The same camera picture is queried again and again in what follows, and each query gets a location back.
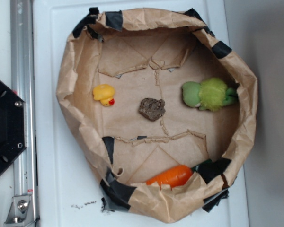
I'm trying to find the brown grey rock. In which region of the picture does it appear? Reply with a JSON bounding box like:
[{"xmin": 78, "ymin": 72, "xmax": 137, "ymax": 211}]
[{"xmin": 138, "ymin": 98, "xmax": 166, "ymax": 121}]

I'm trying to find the brown paper bag tray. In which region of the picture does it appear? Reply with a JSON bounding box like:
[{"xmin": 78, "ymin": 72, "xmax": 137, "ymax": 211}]
[{"xmin": 56, "ymin": 8, "xmax": 258, "ymax": 223}]

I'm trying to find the yellow rubber duck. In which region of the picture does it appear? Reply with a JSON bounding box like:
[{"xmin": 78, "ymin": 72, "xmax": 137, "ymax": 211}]
[{"xmin": 92, "ymin": 84, "xmax": 115, "ymax": 106}]

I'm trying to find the green plush toy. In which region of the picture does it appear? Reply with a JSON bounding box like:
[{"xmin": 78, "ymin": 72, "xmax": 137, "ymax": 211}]
[{"xmin": 182, "ymin": 78, "xmax": 238, "ymax": 112}]

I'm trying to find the orange plastic carrot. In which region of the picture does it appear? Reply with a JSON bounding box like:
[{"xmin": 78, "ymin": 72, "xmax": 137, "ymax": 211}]
[{"xmin": 146, "ymin": 165, "xmax": 194, "ymax": 188}]

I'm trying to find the aluminium extrusion rail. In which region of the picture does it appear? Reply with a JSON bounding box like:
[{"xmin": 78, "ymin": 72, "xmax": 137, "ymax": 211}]
[{"xmin": 10, "ymin": 0, "xmax": 40, "ymax": 227}]

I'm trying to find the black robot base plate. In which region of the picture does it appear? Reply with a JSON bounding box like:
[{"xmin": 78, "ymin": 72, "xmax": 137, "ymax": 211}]
[{"xmin": 0, "ymin": 80, "xmax": 26, "ymax": 176}]

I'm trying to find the metal corner bracket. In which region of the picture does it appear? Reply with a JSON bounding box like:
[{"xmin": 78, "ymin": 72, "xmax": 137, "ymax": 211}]
[{"xmin": 4, "ymin": 195, "xmax": 34, "ymax": 227}]

